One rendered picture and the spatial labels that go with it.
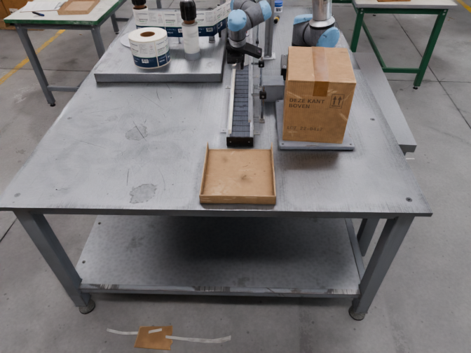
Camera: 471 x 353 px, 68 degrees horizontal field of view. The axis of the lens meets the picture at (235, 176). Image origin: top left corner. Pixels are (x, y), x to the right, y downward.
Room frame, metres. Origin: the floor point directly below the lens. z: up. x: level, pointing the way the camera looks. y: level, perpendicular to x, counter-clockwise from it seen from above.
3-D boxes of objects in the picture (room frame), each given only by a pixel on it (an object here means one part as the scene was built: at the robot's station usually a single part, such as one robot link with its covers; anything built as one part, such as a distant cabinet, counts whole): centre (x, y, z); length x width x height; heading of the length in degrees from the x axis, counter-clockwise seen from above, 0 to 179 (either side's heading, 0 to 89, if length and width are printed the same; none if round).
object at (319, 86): (1.29, -0.33, 0.99); 0.30 x 0.24 x 0.27; 172
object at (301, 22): (1.81, -0.37, 1.06); 0.13 x 0.12 x 0.14; 28
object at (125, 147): (1.85, 0.05, 0.82); 2.10 x 1.50 x 0.02; 177
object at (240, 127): (1.97, -0.06, 0.86); 1.65 x 0.08 x 0.04; 177
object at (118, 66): (2.12, 0.38, 0.86); 0.80 x 0.67 x 0.05; 177
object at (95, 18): (3.75, 1.29, 0.40); 1.90 x 0.75 x 0.80; 174
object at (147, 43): (1.87, 0.44, 0.95); 0.20 x 0.20 x 0.14
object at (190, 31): (1.91, 0.22, 1.03); 0.09 x 0.09 x 0.30
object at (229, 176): (0.98, -0.01, 0.85); 0.30 x 0.26 x 0.04; 177
